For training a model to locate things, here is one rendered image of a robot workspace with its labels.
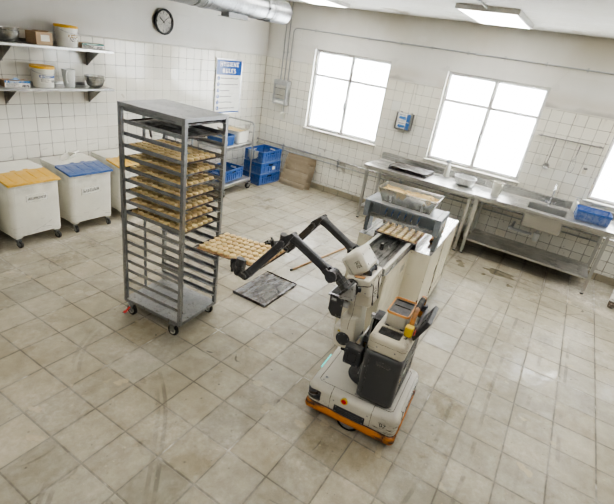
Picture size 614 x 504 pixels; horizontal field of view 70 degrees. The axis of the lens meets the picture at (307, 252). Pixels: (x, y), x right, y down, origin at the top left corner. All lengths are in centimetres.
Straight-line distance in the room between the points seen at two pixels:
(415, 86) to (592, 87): 233
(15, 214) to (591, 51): 697
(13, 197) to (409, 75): 553
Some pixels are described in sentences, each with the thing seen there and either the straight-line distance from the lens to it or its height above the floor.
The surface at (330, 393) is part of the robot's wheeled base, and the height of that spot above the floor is 25.
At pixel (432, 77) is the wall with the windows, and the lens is 729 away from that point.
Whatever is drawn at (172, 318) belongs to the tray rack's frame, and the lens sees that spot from 389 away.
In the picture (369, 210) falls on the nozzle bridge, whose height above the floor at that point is 107.
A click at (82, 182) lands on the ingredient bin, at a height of 61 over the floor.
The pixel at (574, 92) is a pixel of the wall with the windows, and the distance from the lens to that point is 699.
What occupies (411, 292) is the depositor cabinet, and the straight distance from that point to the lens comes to 428.
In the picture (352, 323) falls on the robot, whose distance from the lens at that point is 303.
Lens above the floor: 238
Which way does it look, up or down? 25 degrees down
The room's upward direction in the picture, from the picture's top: 9 degrees clockwise
